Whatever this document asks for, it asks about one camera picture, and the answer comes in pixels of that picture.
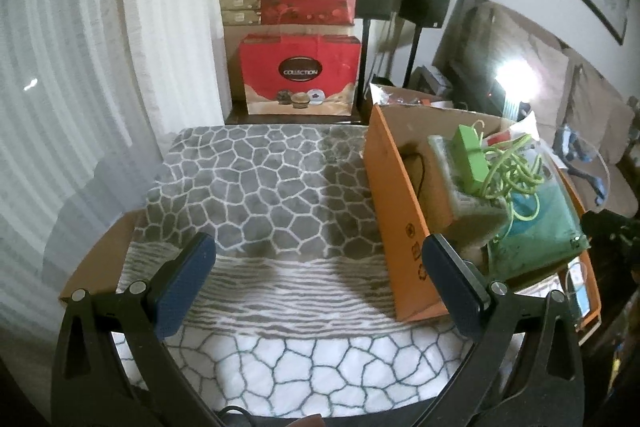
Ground clear bag of face masks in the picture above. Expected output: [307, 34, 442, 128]
[487, 141, 589, 284]

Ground green white rectangular box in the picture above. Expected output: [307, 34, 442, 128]
[426, 133, 511, 253]

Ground lime green power bank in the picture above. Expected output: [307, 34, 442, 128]
[451, 124, 489, 195]

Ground lime green cable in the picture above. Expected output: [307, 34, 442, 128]
[474, 133, 547, 223]

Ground beige sofa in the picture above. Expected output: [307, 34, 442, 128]
[434, 0, 639, 218]

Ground grey white patterned blanket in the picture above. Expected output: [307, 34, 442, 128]
[118, 124, 471, 417]

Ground open cardboard box with clutter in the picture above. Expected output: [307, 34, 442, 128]
[367, 77, 454, 108]

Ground stacked gold boxes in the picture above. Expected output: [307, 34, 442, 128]
[219, 0, 262, 26]

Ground orange cardboard box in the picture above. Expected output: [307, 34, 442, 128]
[362, 103, 602, 342]

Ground blue headset on sofa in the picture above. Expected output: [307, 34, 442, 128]
[552, 124, 611, 208]

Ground right black speaker on stand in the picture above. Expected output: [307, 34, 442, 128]
[398, 0, 450, 89]

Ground white curtain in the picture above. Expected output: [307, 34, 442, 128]
[1, 0, 230, 341]

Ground red Collection gift bag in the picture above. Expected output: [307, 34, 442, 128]
[239, 34, 361, 116]

